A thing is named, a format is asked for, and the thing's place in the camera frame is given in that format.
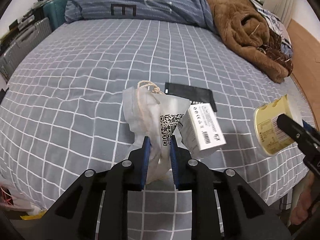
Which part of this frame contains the grey checked bed sheet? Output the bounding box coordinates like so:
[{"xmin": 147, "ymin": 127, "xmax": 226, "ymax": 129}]
[{"xmin": 1, "ymin": 19, "xmax": 319, "ymax": 239}]

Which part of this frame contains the beige right curtain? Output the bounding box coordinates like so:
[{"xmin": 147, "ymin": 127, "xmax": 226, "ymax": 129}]
[{"xmin": 263, "ymin": 0, "xmax": 314, "ymax": 28}]

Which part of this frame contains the person's right hand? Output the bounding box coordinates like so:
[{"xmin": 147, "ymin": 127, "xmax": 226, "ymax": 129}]
[{"xmin": 290, "ymin": 171, "xmax": 315, "ymax": 225}]

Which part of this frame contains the wooden headboard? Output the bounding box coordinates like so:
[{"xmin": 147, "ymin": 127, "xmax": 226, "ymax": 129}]
[{"xmin": 287, "ymin": 20, "xmax": 319, "ymax": 128}]

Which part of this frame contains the patterned pillow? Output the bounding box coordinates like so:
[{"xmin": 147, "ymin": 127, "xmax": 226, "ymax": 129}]
[{"xmin": 254, "ymin": 4, "xmax": 293, "ymax": 58}]

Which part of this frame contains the white plastic bag with tag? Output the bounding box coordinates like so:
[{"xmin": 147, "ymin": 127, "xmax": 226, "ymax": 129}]
[{"xmin": 123, "ymin": 81, "xmax": 190, "ymax": 184}]

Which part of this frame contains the teal suitcase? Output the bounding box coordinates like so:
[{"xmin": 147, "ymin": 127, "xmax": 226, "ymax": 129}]
[{"xmin": 42, "ymin": 0, "xmax": 68, "ymax": 31}]

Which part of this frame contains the small white cardboard box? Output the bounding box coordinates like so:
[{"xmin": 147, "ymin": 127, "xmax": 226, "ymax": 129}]
[{"xmin": 180, "ymin": 103, "xmax": 226, "ymax": 159}]

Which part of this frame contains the black foil wrapper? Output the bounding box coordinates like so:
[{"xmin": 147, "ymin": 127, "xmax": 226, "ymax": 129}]
[{"xmin": 164, "ymin": 82, "xmax": 217, "ymax": 113}]

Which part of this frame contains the blue striped duvet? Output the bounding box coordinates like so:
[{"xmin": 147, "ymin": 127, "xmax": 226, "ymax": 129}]
[{"xmin": 65, "ymin": 0, "xmax": 215, "ymax": 31}]

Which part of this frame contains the yellow paper cup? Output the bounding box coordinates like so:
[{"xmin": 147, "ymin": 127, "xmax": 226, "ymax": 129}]
[{"xmin": 254, "ymin": 94, "xmax": 303, "ymax": 157}]

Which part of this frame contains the brown fleece blanket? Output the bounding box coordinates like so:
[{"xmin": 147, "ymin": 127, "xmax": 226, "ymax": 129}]
[{"xmin": 207, "ymin": 0, "xmax": 293, "ymax": 83}]

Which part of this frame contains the grey suitcase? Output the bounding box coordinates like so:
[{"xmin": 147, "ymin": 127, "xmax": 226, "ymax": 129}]
[{"xmin": 1, "ymin": 17, "xmax": 52, "ymax": 82}]

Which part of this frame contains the clutter on suitcases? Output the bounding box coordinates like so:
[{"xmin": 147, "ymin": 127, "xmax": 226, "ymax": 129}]
[{"xmin": 1, "ymin": 0, "xmax": 37, "ymax": 38}]

